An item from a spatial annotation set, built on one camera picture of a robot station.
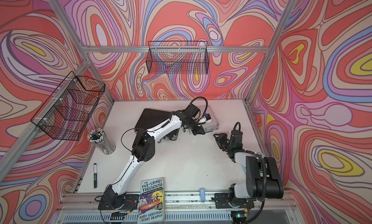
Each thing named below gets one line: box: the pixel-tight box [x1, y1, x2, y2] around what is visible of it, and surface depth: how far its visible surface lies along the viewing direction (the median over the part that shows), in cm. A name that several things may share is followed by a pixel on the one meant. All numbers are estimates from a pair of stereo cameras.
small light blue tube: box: [199, 187, 206, 203], surface depth 75 cm
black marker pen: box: [93, 163, 98, 189], surface depth 84 cm
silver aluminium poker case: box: [197, 105, 219, 133], surface depth 85 cm
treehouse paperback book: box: [137, 176, 165, 224], surface depth 73 cm
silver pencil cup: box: [87, 128, 117, 155], surface depth 83 cm
